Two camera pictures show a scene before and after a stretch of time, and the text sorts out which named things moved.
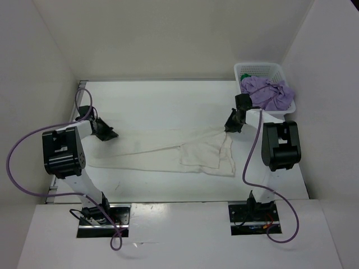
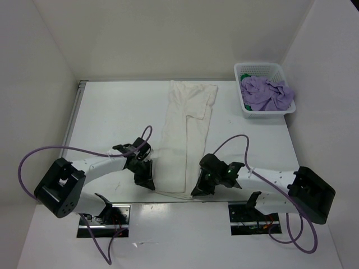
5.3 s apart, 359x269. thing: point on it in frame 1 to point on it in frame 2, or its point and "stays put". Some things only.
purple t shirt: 272,96 stays put
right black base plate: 248,218 stays put
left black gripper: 109,134 to 146,180
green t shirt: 244,75 stays put
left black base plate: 94,223 stays put
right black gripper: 230,126 to 201,188
